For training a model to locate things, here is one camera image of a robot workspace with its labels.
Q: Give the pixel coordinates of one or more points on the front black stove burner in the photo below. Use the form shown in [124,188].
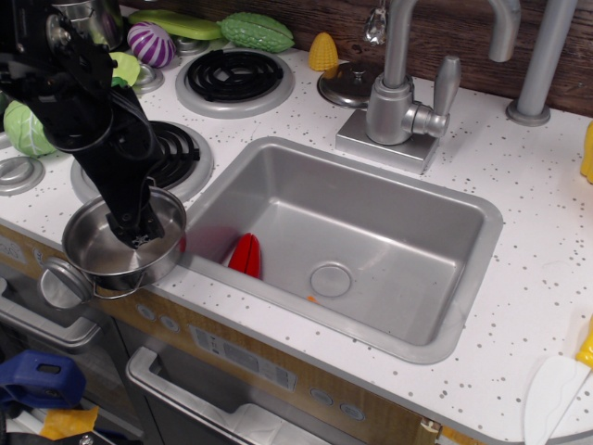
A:
[188,161]

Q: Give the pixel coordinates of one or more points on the grey dishwasher door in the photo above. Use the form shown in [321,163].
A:
[192,402]

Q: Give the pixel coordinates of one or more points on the red toy pepper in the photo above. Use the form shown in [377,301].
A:
[246,257]

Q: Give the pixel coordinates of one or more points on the steel pot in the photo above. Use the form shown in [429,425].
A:
[99,20]

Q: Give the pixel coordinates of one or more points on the yellow toy piece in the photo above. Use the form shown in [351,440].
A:
[586,168]

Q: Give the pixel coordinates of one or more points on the silver toy faucet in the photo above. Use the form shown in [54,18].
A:
[396,129]

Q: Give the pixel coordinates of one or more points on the grey front panel knob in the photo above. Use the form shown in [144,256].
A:
[62,286]

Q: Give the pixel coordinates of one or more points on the grey back stove knob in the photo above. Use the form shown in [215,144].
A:
[149,80]

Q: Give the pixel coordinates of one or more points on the steel pot lid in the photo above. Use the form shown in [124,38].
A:
[348,84]

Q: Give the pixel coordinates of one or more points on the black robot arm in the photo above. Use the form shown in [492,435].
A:
[66,81]

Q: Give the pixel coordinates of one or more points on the blue clamp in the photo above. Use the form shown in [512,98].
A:
[41,380]

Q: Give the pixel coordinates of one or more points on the green toy bitter gourd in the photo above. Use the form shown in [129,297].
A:
[256,31]

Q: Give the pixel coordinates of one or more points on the grey toy sink basin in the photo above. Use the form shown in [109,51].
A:
[392,261]

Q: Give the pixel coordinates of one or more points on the grey support pole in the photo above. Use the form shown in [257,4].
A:
[530,108]

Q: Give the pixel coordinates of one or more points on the back black stove burner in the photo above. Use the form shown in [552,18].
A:
[234,83]

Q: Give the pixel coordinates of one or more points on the black stove burner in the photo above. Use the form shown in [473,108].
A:
[188,161]
[234,83]

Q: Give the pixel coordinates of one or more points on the green toy cabbage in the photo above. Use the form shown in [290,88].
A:
[25,132]

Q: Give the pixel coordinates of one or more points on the white toy knife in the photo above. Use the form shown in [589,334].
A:
[551,392]

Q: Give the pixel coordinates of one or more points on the purple striped toy onion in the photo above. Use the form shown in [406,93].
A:
[151,44]

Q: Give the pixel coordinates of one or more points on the yellow toy corn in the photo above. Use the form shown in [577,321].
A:
[323,53]

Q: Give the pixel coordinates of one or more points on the small steel pan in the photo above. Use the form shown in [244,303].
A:
[113,269]

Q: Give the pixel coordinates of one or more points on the grey stove knob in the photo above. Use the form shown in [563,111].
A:
[20,174]
[149,80]

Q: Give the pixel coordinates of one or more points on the light green toy lettuce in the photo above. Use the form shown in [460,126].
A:
[126,71]

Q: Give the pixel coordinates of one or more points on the green toy pea pod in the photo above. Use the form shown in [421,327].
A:
[179,24]

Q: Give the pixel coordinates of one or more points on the grey oven door handle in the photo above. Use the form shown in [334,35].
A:
[79,335]

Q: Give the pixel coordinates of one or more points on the yellow toy bottle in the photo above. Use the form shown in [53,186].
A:
[585,353]

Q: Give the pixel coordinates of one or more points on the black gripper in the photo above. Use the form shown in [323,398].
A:
[117,148]

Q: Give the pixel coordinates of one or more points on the yellow cloth scrap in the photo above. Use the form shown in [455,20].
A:
[62,423]

